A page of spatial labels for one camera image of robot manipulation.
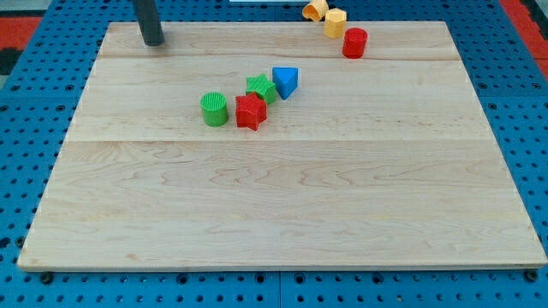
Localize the light wooden board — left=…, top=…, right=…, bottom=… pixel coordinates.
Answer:
left=18, top=21, right=547, bottom=272

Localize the yellow hexagon block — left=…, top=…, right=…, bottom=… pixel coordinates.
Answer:
left=323, top=9, right=347, bottom=39

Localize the green star block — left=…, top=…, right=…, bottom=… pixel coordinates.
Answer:
left=246, top=74, right=277, bottom=104

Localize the red cylinder block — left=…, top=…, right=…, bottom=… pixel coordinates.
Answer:
left=342, top=27, right=368, bottom=59

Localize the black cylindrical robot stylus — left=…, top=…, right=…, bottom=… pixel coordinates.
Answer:
left=132, top=0, right=164, bottom=46

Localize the red star block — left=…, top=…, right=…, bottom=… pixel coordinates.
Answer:
left=235, top=92, right=267, bottom=131

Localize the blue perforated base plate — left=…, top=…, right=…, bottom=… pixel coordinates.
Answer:
left=1, top=0, right=547, bottom=307

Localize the green cylinder block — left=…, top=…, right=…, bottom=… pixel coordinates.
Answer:
left=200, top=92, right=228, bottom=127

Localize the blue triangle block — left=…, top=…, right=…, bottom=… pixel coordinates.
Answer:
left=272, top=67, right=299, bottom=100

